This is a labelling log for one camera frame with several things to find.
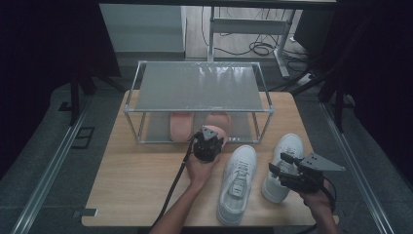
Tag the white sneaker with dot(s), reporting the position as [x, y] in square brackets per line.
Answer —
[237, 191]
[289, 144]

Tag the person's right hand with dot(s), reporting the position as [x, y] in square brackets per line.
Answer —
[316, 200]

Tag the dark box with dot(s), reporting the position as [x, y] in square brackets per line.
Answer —
[311, 31]

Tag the white desk frame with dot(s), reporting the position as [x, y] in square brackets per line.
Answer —
[250, 26]

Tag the aluminium floor rail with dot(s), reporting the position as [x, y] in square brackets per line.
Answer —
[48, 175]
[357, 175]

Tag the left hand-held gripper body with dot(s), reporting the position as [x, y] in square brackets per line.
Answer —
[207, 148]

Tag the grey metal shoe rack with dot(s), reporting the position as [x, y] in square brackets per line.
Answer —
[198, 86]

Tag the black stand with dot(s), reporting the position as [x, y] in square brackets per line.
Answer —
[339, 107]
[75, 97]

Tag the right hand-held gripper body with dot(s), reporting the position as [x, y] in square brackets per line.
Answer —
[305, 180]

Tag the person's left hand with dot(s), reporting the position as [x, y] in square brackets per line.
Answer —
[199, 174]

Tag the white cabinet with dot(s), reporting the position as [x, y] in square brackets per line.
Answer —
[142, 27]

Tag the white power strip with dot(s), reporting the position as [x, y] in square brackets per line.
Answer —
[306, 79]

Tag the dark curtain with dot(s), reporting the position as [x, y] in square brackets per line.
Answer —
[383, 81]
[42, 65]

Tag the pink slipper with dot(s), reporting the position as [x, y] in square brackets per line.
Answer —
[181, 126]
[219, 121]

